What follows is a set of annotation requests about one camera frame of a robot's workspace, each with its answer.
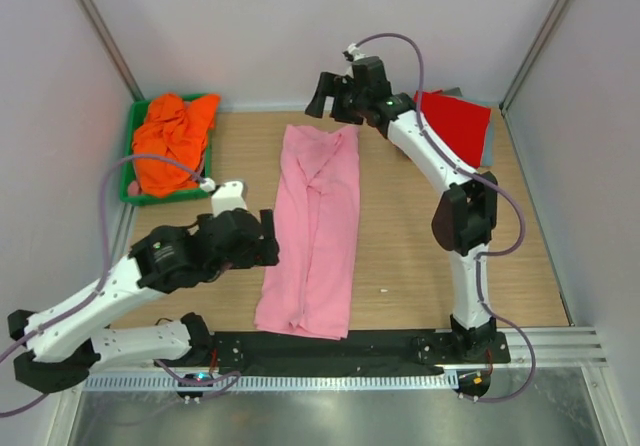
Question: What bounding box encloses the pink t shirt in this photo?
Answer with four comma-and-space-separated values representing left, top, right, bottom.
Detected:
254, 125, 360, 340

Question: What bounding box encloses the left aluminium frame post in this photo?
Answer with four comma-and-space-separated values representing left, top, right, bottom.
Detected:
76, 0, 145, 101

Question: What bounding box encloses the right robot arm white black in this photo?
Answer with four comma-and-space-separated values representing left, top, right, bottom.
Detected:
305, 56, 497, 362

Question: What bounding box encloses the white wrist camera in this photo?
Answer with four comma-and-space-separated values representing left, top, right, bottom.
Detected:
199, 178, 247, 217
342, 43, 366, 64

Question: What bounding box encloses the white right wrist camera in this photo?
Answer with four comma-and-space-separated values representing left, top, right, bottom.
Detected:
342, 43, 366, 64

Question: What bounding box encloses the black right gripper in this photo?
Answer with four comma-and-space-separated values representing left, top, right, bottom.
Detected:
303, 74, 366, 127

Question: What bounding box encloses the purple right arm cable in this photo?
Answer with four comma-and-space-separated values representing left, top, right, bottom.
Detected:
349, 32, 537, 405

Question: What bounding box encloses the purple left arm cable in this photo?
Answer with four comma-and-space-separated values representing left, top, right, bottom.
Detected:
0, 154, 244, 417

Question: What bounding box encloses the aluminium frame post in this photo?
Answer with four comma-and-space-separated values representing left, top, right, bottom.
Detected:
499, 0, 574, 116
76, 0, 145, 101

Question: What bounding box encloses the white slotted cable duct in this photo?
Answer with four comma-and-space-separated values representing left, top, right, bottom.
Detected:
83, 371, 459, 392

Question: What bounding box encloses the green plastic bin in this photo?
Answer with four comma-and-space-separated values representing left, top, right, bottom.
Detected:
120, 93, 220, 206

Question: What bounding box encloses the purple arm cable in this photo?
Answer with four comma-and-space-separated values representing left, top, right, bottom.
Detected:
0, 154, 244, 417
349, 32, 537, 405

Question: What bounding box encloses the right aluminium frame post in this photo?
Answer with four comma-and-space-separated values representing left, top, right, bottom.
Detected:
499, 0, 574, 116

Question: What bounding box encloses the folded grey t shirt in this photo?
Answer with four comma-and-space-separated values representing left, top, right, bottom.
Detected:
443, 87, 495, 168

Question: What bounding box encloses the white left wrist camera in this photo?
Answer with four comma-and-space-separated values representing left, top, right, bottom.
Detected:
199, 178, 247, 217

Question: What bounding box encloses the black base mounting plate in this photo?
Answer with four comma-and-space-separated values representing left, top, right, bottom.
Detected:
213, 329, 511, 378

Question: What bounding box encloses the orange t shirt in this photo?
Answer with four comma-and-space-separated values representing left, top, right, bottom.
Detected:
127, 93, 220, 199

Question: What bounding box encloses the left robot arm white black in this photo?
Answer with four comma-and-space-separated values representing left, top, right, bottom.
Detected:
8, 208, 279, 394

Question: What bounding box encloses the folded red t shirt top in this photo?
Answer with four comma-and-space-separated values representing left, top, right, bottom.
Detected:
420, 91, 489, 168

